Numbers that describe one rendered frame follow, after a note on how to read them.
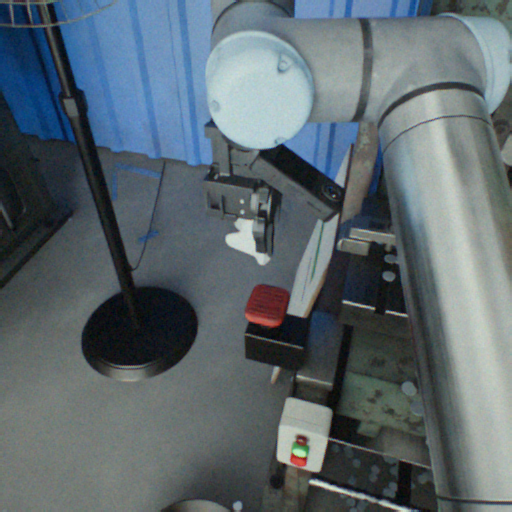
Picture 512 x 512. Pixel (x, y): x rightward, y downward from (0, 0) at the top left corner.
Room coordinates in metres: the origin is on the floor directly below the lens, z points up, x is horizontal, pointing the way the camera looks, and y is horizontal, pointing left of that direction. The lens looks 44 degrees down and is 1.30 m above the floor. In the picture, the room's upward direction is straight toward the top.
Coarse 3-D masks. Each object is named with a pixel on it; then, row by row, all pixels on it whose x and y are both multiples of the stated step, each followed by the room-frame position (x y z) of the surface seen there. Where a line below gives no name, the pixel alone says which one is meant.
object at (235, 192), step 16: (208, 128) 0.45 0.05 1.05; (224, 144) 0.45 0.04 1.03; (224, 160) 0.45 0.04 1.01; (240, 160) 0.45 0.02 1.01; (208, 176) 0.44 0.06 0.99; (224, 176) 0.44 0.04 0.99; (240, 176) 0.44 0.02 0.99; (256, 176) 0.44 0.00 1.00; (224, 192) 0.43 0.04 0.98; (240, 192) 0.42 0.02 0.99; (256, 192) 0.43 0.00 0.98; (272, 192) 0.42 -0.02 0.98; (208, 208) 0.44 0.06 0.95; (224, 208) 0.44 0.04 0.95; (240, 208) 0.43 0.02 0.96; (256, 208) 0.42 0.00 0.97; (272, 208) 0.43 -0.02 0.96
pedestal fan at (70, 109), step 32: (64, 64) 0.94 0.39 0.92; (64, 96) 0.94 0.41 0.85; (96, 160) 0.94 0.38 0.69; (96, 192) 0.93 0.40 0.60; (128, 288) 0.93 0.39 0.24; (160, 288) 1.12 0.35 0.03; (96, 320) 0.97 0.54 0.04; (128, 320) 0.97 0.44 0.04; (160, 320) 0.97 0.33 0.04; (192, 320) 0.98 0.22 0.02; (96, 352) 0.84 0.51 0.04; (128, 352) 0.84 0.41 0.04; (160, 352) 0.84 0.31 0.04
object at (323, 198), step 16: (256, 160) 0.43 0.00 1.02; (272, 160) 0.43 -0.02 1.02; (288, 160) 0.44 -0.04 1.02; (304, 160) 0.45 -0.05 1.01; (272, 176) 0.42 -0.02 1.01; (288, 176) 0.42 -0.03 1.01; (304, 176) 0.43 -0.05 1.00; (320, 176) 0.44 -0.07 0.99; (288, 192) 0.42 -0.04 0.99; (304, 192) 0.41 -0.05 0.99; (320, 192) 0.42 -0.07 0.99; (336, 192) 0.42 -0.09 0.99; (304, 208) 0.41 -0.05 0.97; (320, 208) 0.41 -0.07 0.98; (336, 208) 0.40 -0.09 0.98
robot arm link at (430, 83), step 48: (384, 48) 0.33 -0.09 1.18; (432, 48) 0.33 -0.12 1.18; (480, 48) 0.33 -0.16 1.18; (384, 96) 0.32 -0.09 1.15; (432, 96) 0.29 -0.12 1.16; (480, 96) 0.30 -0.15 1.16; (384, 144) 0.29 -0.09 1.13; (432, 144) 0.26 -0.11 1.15; (480, 144) 0.26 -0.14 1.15; (432, 192) 0.23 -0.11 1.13; (480, 192) 0.22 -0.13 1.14; (432, 240) 0.20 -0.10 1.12; (480, 240) 0.19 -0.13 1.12; (432, 288) 0.18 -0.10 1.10; (480, 288) 0.17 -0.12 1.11; (432, 336) 0.16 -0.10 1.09; (480, 336) 0.15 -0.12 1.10; (432, 384) 0.13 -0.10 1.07; (480, 384) 0.12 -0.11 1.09; (432, 432) 0.11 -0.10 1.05; (480, 432) 0.10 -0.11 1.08; (480, 480) 0.08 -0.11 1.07
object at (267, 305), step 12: (264, 288) 0.48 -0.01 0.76; (276, 288) 0.48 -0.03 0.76; (252, 300) 0.45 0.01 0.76; (264, 300) 0.45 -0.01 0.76; (276, 300) 0.45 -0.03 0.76; (288, 300) 0.45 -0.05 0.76; (252, 312) 0.43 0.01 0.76; (264, 312) 0.43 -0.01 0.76; (276, 312) 0.43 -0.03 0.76; (264, 324) 0.42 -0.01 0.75; (276, 324) 0.41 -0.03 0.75
